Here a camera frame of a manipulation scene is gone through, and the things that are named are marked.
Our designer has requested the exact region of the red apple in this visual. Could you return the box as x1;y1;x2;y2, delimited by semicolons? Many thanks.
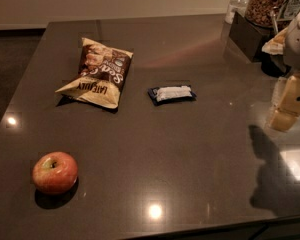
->
32;152;78;195

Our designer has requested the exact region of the blueberry rxbar wrapper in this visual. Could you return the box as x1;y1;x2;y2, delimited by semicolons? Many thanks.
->
148;85;196;105

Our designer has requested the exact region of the clear plastic water bottle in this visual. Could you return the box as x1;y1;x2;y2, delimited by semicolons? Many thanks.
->
224;0;247;24

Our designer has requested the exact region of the black round base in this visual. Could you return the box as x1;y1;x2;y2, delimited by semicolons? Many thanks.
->
261;53;291;78

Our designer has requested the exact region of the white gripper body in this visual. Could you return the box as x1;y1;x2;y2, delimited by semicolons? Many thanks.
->
283;12;300;70

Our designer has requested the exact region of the yellow snack packet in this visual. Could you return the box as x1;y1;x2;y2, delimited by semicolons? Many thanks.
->
262;28;288;55

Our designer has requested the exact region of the glass jar of nuts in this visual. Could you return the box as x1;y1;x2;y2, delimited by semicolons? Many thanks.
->
245;0;285;28

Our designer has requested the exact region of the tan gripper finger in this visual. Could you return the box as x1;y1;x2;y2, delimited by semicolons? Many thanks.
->
269;110;297;132
278;76;300;116

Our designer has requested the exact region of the dark brown box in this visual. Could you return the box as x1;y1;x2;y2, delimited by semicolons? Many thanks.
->
229;12;272;62

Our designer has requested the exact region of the brown chip bag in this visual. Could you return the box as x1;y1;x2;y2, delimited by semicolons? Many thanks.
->
56;38;133;109

